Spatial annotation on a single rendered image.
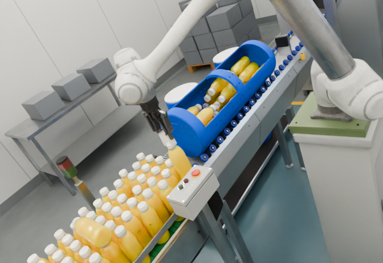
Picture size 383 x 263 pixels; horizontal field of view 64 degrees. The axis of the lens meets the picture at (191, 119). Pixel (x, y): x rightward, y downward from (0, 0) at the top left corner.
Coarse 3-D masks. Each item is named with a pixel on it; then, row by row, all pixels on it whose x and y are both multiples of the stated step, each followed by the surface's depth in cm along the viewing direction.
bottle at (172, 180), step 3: (171, 174) 137; (165, 177) 136; (168, 177) 137; (171, 177) 137; (174, 177) 138; (168, 180) 136; (171, 180) 136; (174, 180) 137; (177, 180) 139; (168, 183) 136; (171, 183) 136; (174, 183) 137; (177, 183) 138; (174, 186) 137
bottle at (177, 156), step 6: (168, 150) 135; (174, 150) 133; (180, 150) 134; (174, 156) 133; (180, 156) 133; (174, 162) 134; (180, 162) 134; (186, 162) 136; (180, 168) 135; (186, 168) 136; (180, 174) 138
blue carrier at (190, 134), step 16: (240, 48) 213; (256, 48) 205; (224, 64) 203; (272, 64) 199; (208, 80) 193; (240, 80) 176; (256, 80) 186; (192, 96) 184; (240, 96) 174; (176, 112) 154; (224, 112) 164; (176, 128) 158; (192, 128) 150; (208, 128) 155; (192, 144) 158; (208, 144) 159
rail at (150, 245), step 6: (174, 216) 131; (168, 222) 129; (162, 228) 126; (168, 228) 129; (156, 234) 124; (162, 234) 127; (150, 240) 123; (156, 240) 124; (150, 246) 122; (144, 252) 120; (138, 258) 118; (144, 258) 120
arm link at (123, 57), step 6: (126, 48) 113; (132, 48) 114; (120, 54) 111; (126, 54) 111; (132, 54) 112; (114, 60) 113; (120, 60) 111; (126, 60) 110; (132, 60) 111; (120, 66) 111
